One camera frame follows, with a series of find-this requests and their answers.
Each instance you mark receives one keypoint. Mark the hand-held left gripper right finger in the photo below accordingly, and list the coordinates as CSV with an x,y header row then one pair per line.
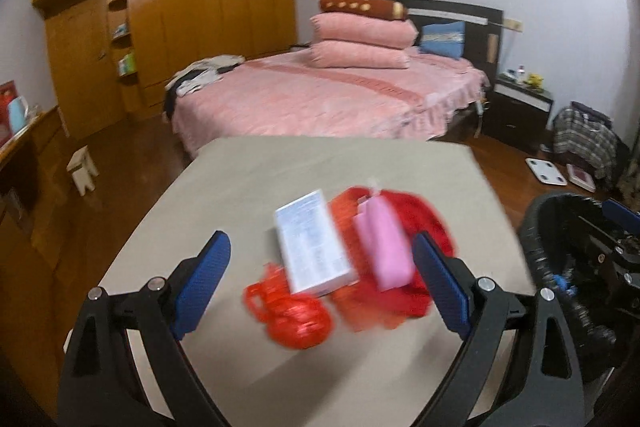
x,y
445,287

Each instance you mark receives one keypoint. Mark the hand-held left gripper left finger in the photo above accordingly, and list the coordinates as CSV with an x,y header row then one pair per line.
x,y
200,287

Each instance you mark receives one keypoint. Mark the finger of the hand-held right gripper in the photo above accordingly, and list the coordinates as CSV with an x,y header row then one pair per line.
x,y
620,211
562,283

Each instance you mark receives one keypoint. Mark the black trash bin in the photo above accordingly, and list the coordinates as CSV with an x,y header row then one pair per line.
x,y
537,247

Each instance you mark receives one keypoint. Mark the pink packet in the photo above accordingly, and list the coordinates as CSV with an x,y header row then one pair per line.
x,y
385,247

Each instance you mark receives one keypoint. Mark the red mesh bag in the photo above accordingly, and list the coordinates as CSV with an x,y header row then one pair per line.
x,y
427,217

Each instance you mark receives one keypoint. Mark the red plastic bag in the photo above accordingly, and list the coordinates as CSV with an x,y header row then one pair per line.
x,y
295,322

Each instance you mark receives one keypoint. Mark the white cardboard box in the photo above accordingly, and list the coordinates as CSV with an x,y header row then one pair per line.
x,y
312,247

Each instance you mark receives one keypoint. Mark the pink bathroom scale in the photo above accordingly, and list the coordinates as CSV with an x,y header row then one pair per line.
x,y
580,177

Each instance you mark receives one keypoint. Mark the plaid bag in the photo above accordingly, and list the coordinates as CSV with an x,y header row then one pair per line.
x,y
585,142

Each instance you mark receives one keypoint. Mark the white bathroom scale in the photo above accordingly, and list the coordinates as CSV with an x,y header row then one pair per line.
x,y
546,172

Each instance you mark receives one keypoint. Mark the dark nightstand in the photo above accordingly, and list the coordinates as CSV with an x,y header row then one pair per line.
x,y
515,112

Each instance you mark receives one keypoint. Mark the yellow toy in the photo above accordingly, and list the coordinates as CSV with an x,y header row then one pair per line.
x,y
535,82

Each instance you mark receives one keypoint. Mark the white stool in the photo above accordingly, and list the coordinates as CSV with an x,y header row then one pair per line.
x,y
82,169

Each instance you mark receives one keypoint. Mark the white bottle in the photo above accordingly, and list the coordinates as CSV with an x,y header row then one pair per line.
x,y
521,74

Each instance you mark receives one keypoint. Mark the wooden desk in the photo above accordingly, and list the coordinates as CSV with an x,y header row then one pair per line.
x,y
40,167

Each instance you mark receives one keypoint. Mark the pile of clothes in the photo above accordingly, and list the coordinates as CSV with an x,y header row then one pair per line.
x,y
200,77

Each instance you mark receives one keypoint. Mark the dark headboard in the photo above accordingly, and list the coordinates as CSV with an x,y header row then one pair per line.
x,y
480,42

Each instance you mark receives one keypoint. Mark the pink bed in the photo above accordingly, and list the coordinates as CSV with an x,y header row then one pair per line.
x,y
320,102

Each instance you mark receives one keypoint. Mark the flat pink pillow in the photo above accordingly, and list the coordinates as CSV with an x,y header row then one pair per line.
x,y
360,55

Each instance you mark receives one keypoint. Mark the blue pillow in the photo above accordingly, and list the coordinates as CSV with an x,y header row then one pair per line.
x,y
442,39

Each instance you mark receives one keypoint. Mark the blue kettle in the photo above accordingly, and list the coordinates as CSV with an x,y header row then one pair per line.
x,y
16,117

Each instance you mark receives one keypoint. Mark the large pink pillow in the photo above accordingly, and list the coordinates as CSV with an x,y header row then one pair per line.
x,y
360,29

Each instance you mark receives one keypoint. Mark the wooden wardrobe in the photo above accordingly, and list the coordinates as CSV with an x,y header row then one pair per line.
x,y
200,7

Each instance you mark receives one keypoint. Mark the brown dotted bolster pillow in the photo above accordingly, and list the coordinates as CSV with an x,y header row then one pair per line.
x,y
360,4

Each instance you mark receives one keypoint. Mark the wall outlet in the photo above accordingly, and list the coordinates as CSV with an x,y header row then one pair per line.
x,y
514,25

